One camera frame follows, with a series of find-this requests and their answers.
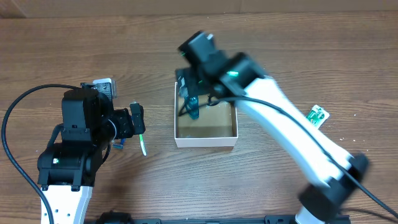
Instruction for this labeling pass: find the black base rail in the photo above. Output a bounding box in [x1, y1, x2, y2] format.
[84, 211, 297, 224]

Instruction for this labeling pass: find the blue mouthwash bottle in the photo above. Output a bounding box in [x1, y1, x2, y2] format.
[185, 96, 199, 119]

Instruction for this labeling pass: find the green white toothbrush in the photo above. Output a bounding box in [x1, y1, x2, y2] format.
[129, 101, 147, 156]

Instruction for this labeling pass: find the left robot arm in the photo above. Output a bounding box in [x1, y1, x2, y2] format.
[37, 85, 146, 223]

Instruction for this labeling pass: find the black cable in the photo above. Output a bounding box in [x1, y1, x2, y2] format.
[177, 95, 398, 218]
[1, 83, 81, 224]

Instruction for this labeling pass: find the white cardboard box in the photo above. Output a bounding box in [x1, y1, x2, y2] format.
[174, 84, 239, 148]

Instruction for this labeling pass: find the right black cable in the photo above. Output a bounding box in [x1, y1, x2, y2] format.
[177, 95, 398, 218]

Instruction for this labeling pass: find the left black cable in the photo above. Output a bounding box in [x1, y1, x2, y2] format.
[1, 83, 81, 224]

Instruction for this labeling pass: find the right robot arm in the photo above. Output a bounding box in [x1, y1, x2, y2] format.
[175, 30, 369, 223]

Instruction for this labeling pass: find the green white packet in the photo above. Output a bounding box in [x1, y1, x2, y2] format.
[306, 105, 330, 129]

